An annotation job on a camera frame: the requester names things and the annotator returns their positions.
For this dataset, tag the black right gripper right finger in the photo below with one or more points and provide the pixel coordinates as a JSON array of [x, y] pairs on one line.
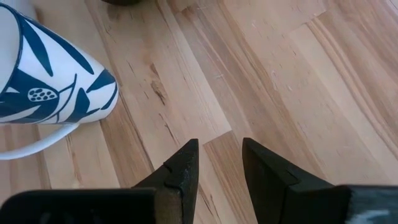
[[267, 186]]

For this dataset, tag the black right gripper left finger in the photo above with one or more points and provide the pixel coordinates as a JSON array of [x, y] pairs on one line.
[[180, 174]]

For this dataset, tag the white mug blue floral print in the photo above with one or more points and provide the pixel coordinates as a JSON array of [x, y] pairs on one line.
[[62, 77]]

